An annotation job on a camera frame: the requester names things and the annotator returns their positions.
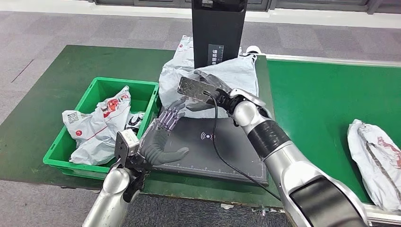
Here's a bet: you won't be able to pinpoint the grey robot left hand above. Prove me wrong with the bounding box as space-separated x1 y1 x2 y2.
138 97 191 166

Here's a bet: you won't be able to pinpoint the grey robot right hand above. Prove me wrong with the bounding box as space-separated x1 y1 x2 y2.
185 69 233 113

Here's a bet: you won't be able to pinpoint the plain grey-white parcel bag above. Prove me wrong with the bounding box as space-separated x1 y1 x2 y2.
158 53 260 120

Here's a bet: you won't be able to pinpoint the white parcel bag black stripes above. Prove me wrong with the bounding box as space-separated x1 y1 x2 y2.
61 85 145 166

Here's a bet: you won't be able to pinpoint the white spare parcel black print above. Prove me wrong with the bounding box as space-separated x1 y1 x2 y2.
239 47 258 60

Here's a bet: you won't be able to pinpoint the large grey-white spare parcel bag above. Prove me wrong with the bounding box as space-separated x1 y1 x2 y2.
174 35 195 68

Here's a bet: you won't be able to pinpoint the black inbound scanner machine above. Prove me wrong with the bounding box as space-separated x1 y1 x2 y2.
153 0 270 185

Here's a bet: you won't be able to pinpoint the bright green conveyor belt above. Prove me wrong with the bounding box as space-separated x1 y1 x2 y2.
267 59 401 204

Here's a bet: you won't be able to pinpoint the white parcel bag red print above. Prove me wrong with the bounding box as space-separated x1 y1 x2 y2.
347 119 401 212

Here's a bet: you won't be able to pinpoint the green plastic crate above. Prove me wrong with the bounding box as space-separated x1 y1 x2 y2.
43 77 162 181

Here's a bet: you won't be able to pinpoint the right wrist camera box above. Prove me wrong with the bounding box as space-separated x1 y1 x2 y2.
177 76 220 105

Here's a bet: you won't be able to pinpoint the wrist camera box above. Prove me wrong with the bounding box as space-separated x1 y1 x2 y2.
177 76 220 105
114 129 140 168

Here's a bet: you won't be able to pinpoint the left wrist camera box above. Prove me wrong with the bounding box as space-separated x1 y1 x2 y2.
114 129 140 168

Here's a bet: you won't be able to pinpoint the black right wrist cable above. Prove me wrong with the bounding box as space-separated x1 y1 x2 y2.
203 91 282 202

